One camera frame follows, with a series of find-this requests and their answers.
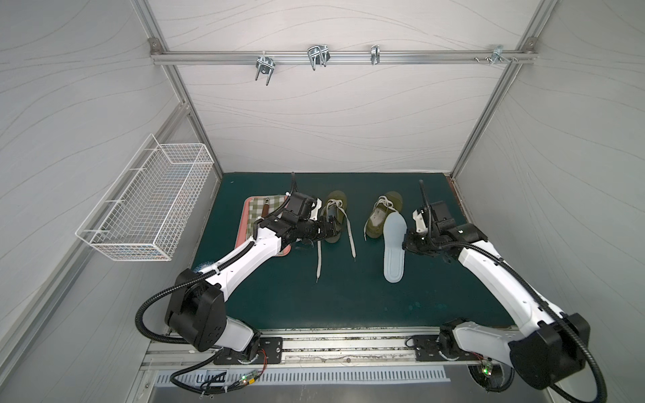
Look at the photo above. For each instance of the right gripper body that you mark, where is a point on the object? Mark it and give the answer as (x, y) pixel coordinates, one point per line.
(418, 244)

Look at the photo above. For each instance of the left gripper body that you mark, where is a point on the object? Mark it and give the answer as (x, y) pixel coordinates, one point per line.
(317, 229)

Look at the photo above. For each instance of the olive shoe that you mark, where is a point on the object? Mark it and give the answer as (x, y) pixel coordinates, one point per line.
(334, 211)
(385, 205)

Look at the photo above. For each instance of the light blue insole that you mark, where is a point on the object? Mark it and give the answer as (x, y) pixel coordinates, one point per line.
(394, 232)

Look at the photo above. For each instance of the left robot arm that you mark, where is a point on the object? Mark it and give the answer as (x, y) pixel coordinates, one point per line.
(197, 312)

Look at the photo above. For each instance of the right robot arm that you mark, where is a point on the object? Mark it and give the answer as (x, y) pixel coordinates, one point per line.
(546, 345)

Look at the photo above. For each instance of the green checkered cloth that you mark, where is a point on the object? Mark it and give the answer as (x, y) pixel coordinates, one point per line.
(260, 207)

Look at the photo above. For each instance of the pink tray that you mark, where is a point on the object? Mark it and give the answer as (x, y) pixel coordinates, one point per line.
(241, 235)

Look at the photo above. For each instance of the blue white patterned bowl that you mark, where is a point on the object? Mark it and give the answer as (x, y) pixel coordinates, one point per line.
(204, 267)

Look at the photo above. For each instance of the white vent strip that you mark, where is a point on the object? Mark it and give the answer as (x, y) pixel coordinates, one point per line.
(393, 375)

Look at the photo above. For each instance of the metal U-bolt clamp left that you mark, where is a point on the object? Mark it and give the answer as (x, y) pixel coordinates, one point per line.
(265, 66)

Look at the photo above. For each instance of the metal hook clamp middle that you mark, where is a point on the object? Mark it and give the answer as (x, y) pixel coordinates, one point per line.
(318, 55)

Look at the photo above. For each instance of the small metal clip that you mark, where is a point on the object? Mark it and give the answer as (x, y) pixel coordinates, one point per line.
(375, 54)

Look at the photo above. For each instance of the aluminium crossbar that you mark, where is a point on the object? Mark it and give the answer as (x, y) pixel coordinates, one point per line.
(337, 57)

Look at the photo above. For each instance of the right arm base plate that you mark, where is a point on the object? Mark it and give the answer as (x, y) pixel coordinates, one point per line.
(428, 347)

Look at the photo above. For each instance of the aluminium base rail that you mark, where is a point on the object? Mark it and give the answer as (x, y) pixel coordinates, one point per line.
(321, 347)

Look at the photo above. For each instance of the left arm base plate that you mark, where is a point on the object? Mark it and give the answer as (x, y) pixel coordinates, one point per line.
(269, 350)

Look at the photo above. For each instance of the white wire basket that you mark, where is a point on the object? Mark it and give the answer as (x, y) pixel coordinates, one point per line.
(143, 214)

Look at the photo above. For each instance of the metal bracket right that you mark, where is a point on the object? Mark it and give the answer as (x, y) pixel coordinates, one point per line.
(497, 56)

